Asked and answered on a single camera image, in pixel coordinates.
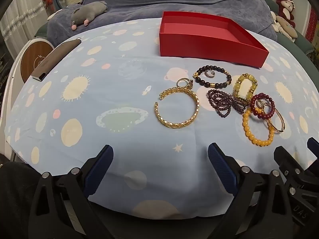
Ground thin gold bangle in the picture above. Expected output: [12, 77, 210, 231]
[262, 103, 287, 133]

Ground yellow-green jade bead bracelet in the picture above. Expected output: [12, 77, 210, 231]
[232, 73, 258, 102]

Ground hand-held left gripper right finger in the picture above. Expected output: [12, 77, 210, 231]
[208, 143, 297, 239]

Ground gold chain bracelet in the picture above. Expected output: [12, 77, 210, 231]
[154, 87, 200, 129]

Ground white round wooden-top device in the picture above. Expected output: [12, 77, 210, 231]
[20, 38, 55, 84]

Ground yellow amber bead bracelet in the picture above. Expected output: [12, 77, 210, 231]
[242, 108, 275, 147]

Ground red wall hanging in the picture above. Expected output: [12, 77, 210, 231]
[305, 7, 319, 43]

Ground dark red bead bracelet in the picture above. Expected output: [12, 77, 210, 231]
[250, 93, 276, 120]

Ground gold hoop ring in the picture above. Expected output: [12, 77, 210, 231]
[176, 78, 194, 89]

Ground red cardboard box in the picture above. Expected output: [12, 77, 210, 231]
[159, 11, 270, 69]

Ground grey slim case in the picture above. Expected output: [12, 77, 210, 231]
[30, 38, 83, 82]

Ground beige plush toy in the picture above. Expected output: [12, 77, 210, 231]
[270, 11, 298, 43]

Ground grey plush mouse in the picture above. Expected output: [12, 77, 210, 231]
[70, 1, 108, 31]

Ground dark purple multi-wrap bead bracelet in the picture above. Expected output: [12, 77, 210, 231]
[207, 89, 246, 118]

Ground dark red plush monkey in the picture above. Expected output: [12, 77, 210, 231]
[275, 0, 296, 28]

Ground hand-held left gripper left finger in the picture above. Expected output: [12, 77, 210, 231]
[28, 144, 117, 239]

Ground white curtain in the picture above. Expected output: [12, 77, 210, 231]
[0, 0, 63, 50]

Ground light blue planet-print cloth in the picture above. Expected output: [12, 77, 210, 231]
[5, 17, 319, 217]

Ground black bead bracelet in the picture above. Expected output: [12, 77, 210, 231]
[193, 65, 232, 89]

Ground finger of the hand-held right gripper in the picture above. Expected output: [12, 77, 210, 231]
[306, 137, 319, 160]
[273, 146, 303, 180]

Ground green sofa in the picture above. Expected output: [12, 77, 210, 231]
[270, 0, 319, 63]

